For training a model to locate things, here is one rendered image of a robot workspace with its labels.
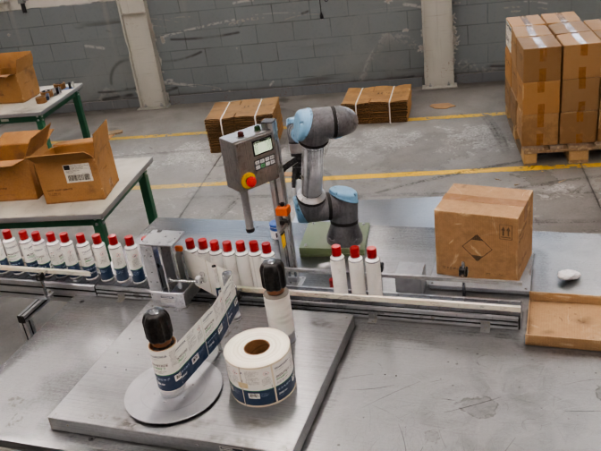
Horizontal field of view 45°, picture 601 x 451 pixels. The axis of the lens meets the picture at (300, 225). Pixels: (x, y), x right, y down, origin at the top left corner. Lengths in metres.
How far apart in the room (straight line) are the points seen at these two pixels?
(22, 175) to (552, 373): 3.05
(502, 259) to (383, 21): 5.42
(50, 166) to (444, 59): 4.82
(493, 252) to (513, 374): 0.52
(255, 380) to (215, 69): 6.38
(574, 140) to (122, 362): 4.20
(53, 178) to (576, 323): 2.80
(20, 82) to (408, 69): 3.88
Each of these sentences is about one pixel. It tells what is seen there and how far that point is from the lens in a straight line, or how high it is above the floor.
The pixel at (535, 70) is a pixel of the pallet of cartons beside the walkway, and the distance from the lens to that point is 5.68.
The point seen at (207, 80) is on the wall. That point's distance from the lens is 8.35.
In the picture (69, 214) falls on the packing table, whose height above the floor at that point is 0.78.
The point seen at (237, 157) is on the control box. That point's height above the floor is 1.42.
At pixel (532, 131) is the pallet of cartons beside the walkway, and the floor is 0.27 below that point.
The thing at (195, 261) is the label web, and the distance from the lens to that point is 2.71.
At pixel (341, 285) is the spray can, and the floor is 0.94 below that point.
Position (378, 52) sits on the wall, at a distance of 7.94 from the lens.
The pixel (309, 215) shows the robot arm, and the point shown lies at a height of 1.03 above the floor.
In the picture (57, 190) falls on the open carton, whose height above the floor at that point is 0.86.
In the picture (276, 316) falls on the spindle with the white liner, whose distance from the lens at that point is 2.38.
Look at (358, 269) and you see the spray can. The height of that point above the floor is 1.01.
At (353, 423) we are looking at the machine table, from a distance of 2.19.
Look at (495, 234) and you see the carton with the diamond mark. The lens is 2.65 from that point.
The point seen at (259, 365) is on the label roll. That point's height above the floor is 1.02.
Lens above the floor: 2.30
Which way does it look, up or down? 26 degrees down
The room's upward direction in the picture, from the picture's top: 8 degrees counter-clockwise
